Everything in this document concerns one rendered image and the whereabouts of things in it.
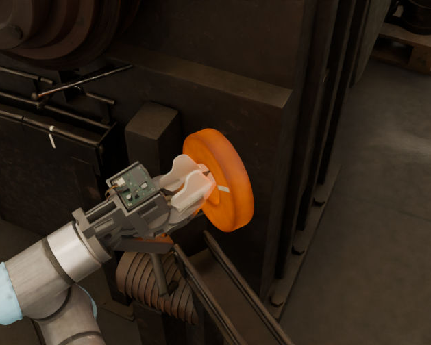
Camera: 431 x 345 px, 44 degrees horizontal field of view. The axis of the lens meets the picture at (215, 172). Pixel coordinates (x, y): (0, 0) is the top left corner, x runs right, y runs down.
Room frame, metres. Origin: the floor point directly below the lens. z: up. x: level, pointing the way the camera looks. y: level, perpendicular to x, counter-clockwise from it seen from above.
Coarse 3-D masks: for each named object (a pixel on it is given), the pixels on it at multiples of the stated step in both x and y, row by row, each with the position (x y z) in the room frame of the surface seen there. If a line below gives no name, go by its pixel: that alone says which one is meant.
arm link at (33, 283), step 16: (16, 256) 0.39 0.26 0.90; (32, 256) 0.38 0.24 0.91; (48, 256) 0.38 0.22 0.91; (0, 272) 0.36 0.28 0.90; (16, 272) 0.36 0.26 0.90; (32, 272) 0.36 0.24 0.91; (48, 272) 0.36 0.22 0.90; (64, 272) 0.36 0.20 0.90; (0, 288) 0.34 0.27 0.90; (16, 288) 0.34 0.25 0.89; (32, 288) 0.34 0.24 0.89; (48, 288) 0.35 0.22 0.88; (64, 288) 0.36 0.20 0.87; (0, 304) 0.33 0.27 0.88; (16, 304) 0.33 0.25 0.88; (32, 304) 0.34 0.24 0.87; (48, 304) 0.34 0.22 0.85; (0, 320) 0.32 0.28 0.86
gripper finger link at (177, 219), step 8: (200, 200) 0.47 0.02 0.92; (184, 208) 0.46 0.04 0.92; (192, 208) 0.46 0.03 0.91; (200, 208) 0.46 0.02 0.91; (176, 216) 0.44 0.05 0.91; (184, 216) 0.44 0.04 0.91; (192, 216) 0.45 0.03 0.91; (168, 224) 0.44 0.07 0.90; (176, 224) 0.44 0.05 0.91; (184, 224) 0.44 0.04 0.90; (168, 232) 0.43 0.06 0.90
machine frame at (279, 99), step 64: (192, 0) 0.85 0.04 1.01; (256, 0) 0.80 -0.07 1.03; (320, 0) 0.84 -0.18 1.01; (0, 64) 1.01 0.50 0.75; (192, 64) 0.85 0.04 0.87; (256, 64) 0.80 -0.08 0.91; (320, 64) 0.83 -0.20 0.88; (192, 128) 0.80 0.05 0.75; (256, 128) 0.74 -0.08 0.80; (320, 128) 1.02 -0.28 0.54; (0, 192) 1.10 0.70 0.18; (64, 192) 0.98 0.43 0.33; (256, 192) 0.73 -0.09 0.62; (320, 192) 1.19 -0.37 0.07; (256, 256) 0.73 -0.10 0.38
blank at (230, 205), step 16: (208, 128) 0.57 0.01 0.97; (192, 144) 0.55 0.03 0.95; (208, 144) 0.52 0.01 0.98; (224, 144) 0.52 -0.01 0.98; (208, 160) 0.51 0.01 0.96; (224, 160) 0.49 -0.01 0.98; (240, 160) 0.50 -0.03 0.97; (224, 176) 0.47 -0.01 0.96; (240, 176) 0.48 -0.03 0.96; (224, 192) 0.47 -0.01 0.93; (240, 192) 0.46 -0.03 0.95; (208, 208) 0.50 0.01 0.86; (224, 208) 0.47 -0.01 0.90; (240, 208) 0.45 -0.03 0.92; (224, 224) 0.46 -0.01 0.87; (240, 224) 0.45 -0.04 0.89
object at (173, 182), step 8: (176, 160) 0.51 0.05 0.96; (184, 160) 0.51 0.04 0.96; (192, 160) 0.52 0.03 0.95; (176, 168) 0.50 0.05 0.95; (184, 168) 0.51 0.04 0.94; (192, 168) 0.51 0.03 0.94; (200, 168) 0.52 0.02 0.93; (168, 176) 0.50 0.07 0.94; (176, 176) 0.50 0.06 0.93; (184, 176) 0.51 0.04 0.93; (160, 184) 0.49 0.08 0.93; (168, 184) 0.50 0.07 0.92; (176, 184) 0.50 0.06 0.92; (168, 192) 0.49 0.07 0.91; (176, 192) 0.49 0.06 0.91
